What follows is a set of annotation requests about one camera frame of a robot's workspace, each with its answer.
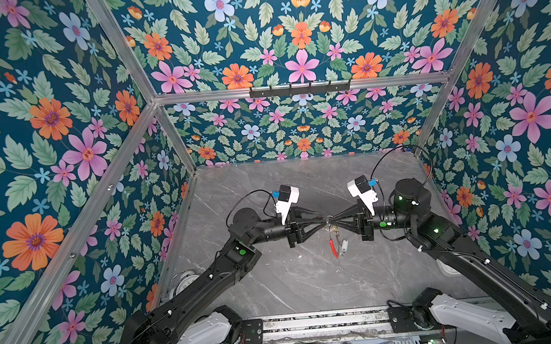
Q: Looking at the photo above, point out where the large keyring with red grip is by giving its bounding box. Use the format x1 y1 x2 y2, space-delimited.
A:
327 223 341 259

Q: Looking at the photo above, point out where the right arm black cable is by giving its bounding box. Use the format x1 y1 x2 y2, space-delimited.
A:
367 142 435 194

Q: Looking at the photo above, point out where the aluminium frame horizontal bar back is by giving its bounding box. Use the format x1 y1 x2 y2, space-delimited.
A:
153 72 449 106

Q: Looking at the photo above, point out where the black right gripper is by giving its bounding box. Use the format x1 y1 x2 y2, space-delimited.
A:
330 196 418 247

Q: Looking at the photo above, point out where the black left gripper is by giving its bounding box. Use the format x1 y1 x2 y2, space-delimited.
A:
246 202 329 252

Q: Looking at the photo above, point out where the black hook rack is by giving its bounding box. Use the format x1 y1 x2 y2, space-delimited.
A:
248 81 351 99

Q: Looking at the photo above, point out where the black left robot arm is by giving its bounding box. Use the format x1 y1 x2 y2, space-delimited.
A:
119 207 326 344

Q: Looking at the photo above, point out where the aluminium frame corner post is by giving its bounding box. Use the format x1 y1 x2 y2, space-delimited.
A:
416 0 498 148
85 0 196 177

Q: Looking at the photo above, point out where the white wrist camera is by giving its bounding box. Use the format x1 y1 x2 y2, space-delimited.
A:
347 175 379 215
272 185 300 225

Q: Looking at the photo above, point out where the aluminium frame corner post right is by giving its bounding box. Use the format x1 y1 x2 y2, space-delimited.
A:
416 0 498 148

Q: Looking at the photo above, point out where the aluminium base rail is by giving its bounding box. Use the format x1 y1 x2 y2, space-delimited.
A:
170 295 512 344

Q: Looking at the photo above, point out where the aluminium frame bar left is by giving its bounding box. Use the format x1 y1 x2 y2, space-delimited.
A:
0 102 158 344

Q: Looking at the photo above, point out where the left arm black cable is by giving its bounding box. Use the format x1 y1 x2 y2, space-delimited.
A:
222 187 280 228

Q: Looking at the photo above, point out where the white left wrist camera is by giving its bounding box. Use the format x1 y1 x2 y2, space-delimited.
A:
272 185 300 225

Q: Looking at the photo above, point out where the aluminium frame corner post left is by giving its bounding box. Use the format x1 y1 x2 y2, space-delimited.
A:
85 0 196 177

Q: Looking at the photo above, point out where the white analog clock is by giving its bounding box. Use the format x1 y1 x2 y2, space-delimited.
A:
169 270 200 300

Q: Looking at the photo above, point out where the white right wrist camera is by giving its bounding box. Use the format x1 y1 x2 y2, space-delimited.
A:
347 175 379 215

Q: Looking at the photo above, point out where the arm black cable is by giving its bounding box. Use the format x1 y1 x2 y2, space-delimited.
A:
222 187 280 228
367 142 435 194

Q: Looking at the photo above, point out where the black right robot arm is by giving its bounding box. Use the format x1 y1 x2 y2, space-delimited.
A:
329 176 551 344

